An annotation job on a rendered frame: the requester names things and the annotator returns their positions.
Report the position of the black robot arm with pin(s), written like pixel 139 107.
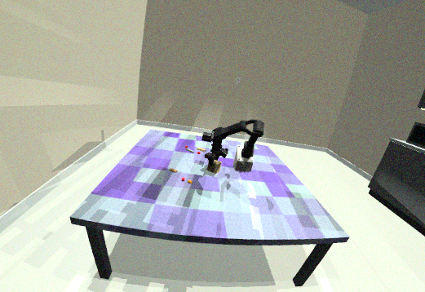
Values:
pixel 221 133

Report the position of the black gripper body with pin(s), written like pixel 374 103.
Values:
pixel 214 150

